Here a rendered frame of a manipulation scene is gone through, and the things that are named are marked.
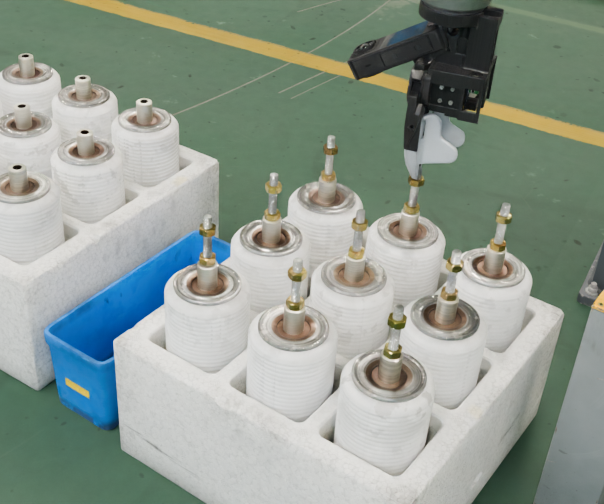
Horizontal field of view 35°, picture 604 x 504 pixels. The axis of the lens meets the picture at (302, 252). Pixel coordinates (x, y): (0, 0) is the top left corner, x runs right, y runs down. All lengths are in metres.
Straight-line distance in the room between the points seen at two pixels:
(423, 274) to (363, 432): 0.27
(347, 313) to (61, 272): 0.39
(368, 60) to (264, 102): 0.97
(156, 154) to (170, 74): 0.77
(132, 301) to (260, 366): 0.37
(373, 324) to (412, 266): 0.11
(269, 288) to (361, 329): 0.13
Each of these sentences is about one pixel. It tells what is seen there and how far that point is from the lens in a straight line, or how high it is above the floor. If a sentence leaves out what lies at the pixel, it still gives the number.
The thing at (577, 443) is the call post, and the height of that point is 0.13.
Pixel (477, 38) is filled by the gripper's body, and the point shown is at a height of 0.52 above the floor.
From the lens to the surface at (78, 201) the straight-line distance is 1.31.
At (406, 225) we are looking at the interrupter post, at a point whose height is 0.27.
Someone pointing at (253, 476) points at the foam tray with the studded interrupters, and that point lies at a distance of 1.07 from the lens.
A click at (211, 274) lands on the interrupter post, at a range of 1.05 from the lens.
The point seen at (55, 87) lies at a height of 0.24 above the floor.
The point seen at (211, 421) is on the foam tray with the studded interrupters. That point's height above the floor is 0.14.
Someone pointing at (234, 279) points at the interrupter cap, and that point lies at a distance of 1.07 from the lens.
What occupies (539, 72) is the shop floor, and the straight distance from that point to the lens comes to 2.30.
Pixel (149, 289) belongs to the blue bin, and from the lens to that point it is 1.35.
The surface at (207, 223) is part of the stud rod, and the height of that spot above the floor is 0.34.
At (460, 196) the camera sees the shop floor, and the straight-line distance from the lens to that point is 1.76.
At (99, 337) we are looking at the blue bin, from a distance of 1.31.
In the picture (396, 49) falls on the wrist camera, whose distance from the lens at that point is 1.05.
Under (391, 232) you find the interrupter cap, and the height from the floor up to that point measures 0.25.
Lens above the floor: 0.90
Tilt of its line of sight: 35 degrees down
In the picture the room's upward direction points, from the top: 4 degrees clockwise
